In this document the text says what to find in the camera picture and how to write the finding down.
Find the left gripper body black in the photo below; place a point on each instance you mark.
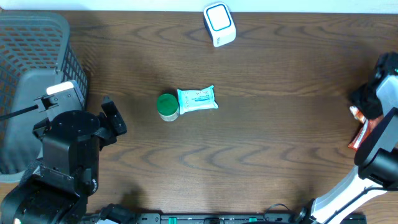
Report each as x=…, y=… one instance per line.
x=97, y=127

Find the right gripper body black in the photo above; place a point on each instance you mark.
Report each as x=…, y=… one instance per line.
x=366, y=97

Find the small orange carton box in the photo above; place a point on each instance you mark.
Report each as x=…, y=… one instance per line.
x=357, y=114

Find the red Top snack bar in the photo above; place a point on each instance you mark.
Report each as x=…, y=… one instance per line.
x=364, y=132

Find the green lid jar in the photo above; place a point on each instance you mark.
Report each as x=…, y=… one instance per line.
x=167, y=107

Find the light blue wipes pack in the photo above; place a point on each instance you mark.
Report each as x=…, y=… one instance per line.
x=193, y=100

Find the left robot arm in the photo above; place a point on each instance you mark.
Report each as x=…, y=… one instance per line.
x=55, y=188

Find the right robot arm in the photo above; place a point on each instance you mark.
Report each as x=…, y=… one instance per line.
x=375, y=162

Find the white barcode scanner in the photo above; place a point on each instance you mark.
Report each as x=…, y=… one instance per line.
x=219, y=24

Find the grey plastic mesh basket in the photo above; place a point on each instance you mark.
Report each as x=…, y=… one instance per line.
x=35, y=54

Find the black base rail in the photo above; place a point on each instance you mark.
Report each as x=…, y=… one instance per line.
x=119, y=214

